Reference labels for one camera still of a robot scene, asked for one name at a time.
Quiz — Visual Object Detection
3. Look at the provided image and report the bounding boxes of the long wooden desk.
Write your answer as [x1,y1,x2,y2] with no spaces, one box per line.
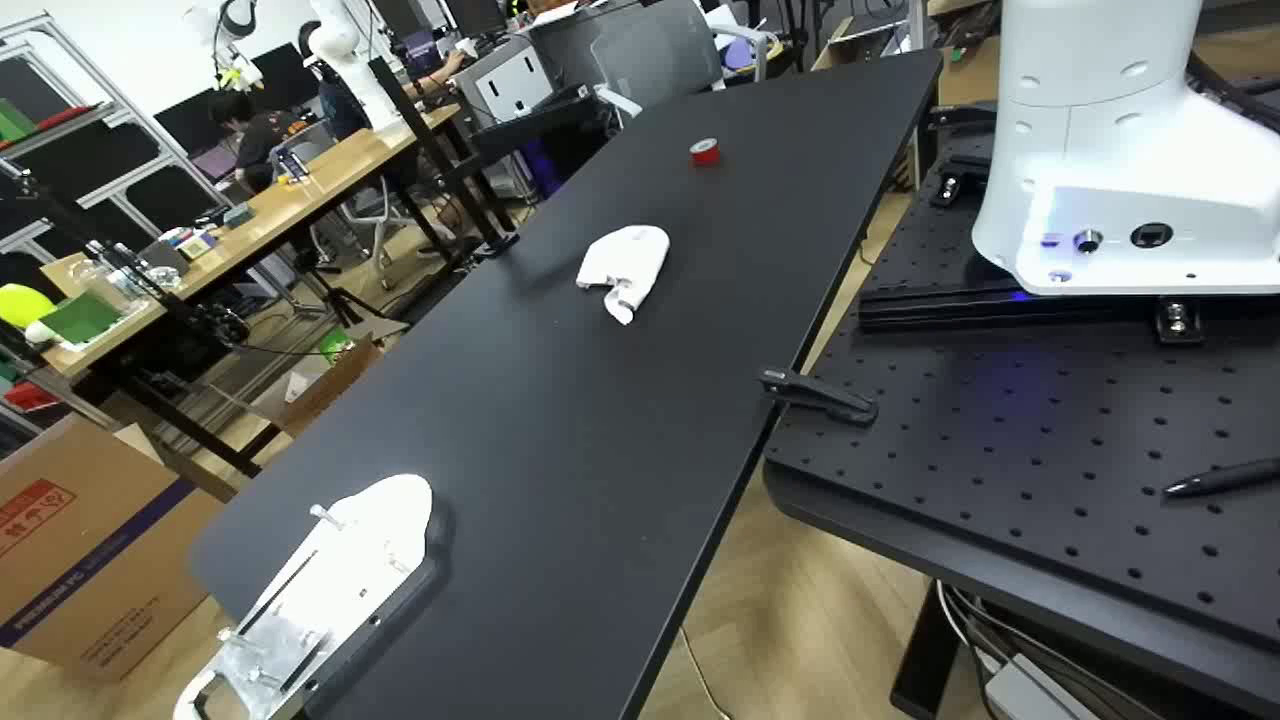
[36,98,466,385]

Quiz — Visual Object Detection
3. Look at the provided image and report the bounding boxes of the black clamp lever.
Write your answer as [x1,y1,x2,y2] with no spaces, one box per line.
[762,368,883,429]

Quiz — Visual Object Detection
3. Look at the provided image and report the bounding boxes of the black perforated mounting board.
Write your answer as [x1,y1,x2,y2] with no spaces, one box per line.
[762,127,1280,720]

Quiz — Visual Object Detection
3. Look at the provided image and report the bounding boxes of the red tape roll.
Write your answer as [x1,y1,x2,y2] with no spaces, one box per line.
[685,131,728,177]

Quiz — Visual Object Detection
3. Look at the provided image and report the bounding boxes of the grey cabinet with slots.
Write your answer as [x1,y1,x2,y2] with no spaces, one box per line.
[458,36,562,131]

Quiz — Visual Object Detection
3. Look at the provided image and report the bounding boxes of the black hanging stand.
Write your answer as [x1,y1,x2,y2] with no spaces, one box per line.
[366,53,525,261]

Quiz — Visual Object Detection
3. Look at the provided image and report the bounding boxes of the small green object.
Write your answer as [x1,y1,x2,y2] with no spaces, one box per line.
[312,323,360,362]

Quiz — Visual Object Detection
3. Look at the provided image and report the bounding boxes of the white cloth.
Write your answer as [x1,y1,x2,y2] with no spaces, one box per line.
[572,221,676,326]

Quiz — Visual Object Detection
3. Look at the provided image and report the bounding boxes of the green cloth on desk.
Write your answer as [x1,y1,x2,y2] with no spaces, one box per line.
[36,289,125,352]

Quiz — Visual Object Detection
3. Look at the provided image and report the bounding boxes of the grey power adapter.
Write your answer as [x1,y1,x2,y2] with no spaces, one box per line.
[979,648,1112,720]

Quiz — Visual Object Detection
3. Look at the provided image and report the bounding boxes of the silver bolt bracket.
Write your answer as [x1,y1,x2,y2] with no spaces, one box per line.
[1152,294,1210,352]

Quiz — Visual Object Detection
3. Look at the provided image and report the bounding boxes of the cardboard box with red print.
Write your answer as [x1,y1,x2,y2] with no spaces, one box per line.
[0,410,226,682]

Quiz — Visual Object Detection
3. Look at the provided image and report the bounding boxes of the black pen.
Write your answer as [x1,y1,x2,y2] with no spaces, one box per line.
[1159,455,1280,505]

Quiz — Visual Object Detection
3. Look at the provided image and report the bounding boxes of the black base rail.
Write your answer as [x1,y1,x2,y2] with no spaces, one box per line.
[856,281,1280,334]

